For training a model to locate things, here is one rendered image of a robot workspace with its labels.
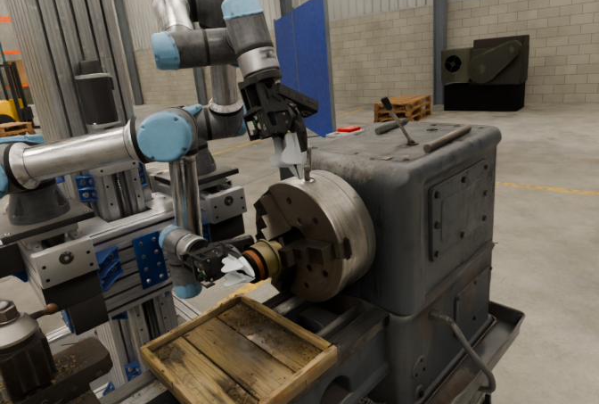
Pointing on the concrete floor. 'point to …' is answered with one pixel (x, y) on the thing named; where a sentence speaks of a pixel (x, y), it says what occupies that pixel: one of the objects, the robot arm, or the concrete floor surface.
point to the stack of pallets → (16, 129)
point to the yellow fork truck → (13, 109)
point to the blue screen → (308, 59)
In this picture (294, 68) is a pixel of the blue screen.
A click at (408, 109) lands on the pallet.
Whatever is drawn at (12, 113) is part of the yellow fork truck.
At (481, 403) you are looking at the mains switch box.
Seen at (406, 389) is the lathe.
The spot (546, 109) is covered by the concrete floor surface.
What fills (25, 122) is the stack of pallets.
